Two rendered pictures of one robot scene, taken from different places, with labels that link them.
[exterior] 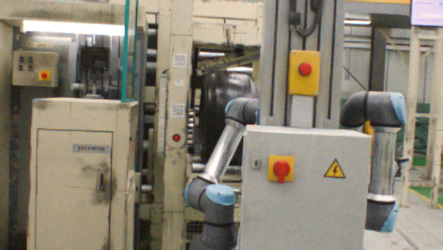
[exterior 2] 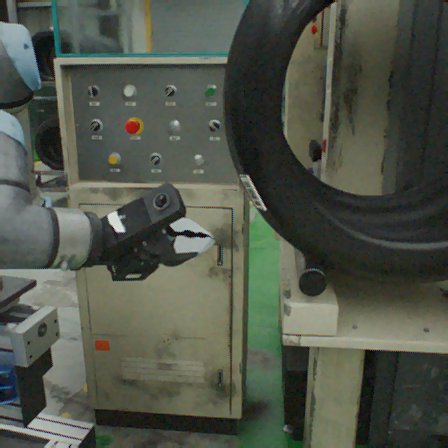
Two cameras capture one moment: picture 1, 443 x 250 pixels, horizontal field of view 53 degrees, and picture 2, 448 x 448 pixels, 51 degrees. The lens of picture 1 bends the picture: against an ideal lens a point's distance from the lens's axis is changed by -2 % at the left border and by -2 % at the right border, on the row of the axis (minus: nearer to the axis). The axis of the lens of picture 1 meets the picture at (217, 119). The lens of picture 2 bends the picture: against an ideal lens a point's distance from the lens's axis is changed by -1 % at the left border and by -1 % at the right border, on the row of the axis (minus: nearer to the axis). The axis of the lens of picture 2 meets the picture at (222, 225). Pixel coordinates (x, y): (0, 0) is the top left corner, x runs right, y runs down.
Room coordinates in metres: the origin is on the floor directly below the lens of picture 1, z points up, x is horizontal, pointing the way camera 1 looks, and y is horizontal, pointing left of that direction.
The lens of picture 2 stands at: (2.63, -0.92, 1.22)
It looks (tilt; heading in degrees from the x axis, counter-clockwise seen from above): 18 degrees down; 103
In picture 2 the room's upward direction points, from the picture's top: straight up
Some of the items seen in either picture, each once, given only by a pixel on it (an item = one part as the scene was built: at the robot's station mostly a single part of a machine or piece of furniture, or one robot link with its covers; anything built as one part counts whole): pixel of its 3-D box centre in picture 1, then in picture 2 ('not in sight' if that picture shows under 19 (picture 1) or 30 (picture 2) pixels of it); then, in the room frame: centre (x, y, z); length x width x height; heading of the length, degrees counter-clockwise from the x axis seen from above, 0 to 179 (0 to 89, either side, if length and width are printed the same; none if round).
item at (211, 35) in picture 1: (236, 38); not in sight; (3.04, -0.10, 1.71); 0.61 x 0.25 x 0.15; 97
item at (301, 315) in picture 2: (219, 179); (303, 276); (2.59, -0.03, 0.84); 0.36 x 0.09 x 0.06; 97
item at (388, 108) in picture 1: (381, 162); not in sight; (1.71, -0.64, 1.09); 0.15 x 0.12 x 0.55; 61
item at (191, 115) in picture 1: (179, 132); not in sight; (3.08, 0.25, 1.05); 0.20 x 0.15 x 0.30; 97
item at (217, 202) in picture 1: (219, 202); not in sight; (1.80, -0.03, 0.88); 0.13 x 0.12 x 0.14; 35
